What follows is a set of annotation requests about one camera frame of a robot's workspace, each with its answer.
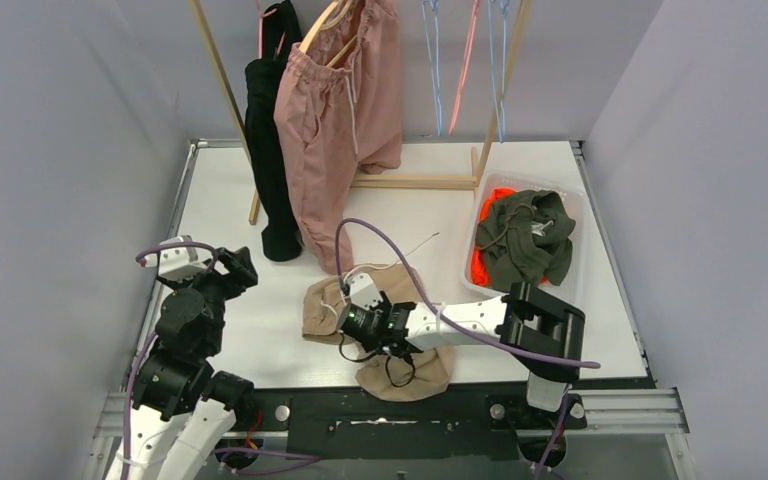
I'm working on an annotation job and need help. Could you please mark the orange shorts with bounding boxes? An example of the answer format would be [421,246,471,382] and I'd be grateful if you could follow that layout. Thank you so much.
[468,188,516,288]

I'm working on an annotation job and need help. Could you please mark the pink shorts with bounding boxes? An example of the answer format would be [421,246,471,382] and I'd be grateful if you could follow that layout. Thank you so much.
[274,1,403,274]

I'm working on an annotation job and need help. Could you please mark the black shorts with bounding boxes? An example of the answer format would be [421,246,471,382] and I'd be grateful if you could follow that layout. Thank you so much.
[244,1,302,262]

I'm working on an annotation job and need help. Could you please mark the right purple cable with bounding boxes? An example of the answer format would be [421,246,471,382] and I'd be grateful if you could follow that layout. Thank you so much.
[334,218,602,480]

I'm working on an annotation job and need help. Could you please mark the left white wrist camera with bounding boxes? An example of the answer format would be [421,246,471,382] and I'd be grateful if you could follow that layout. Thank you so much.
[135,235,214,281]

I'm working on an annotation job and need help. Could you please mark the pink hanger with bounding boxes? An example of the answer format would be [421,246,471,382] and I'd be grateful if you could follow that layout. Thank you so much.
[255,0,287,60]
[448,0,481,135]

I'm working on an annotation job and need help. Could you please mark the light blue wire hanger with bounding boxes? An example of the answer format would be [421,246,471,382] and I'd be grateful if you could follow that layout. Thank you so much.
[486,0,512,142]

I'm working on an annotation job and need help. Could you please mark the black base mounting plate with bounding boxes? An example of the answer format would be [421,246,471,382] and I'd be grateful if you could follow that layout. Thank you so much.
[218,382,587,463]

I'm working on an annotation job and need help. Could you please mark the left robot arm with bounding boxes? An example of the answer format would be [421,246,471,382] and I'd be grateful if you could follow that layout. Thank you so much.
[106,236,262,479]

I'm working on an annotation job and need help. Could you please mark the wooden hanger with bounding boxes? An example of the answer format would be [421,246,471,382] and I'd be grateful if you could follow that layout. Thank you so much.
[296,1,364,73]

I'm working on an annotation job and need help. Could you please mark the white plastic basket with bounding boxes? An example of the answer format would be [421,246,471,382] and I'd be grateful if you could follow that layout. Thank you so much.
[461,171,587,306]

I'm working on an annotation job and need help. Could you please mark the beige shorts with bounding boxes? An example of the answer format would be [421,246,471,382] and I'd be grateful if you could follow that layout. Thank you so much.
[302,276,455,402]

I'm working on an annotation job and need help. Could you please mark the olive green shorts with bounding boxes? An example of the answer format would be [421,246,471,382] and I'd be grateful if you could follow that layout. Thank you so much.
[473,189,577,291]

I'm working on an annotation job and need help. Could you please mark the wooden clothes rack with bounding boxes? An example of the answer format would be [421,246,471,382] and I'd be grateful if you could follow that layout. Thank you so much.
[188,0,532,226]

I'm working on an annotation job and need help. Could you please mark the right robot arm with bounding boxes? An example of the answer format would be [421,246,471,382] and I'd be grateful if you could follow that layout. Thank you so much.
[336,283,597,427]

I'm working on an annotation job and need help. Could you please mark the pink hanger on black shorts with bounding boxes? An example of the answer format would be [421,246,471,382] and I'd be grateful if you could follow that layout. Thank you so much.
[255,0,287,60]

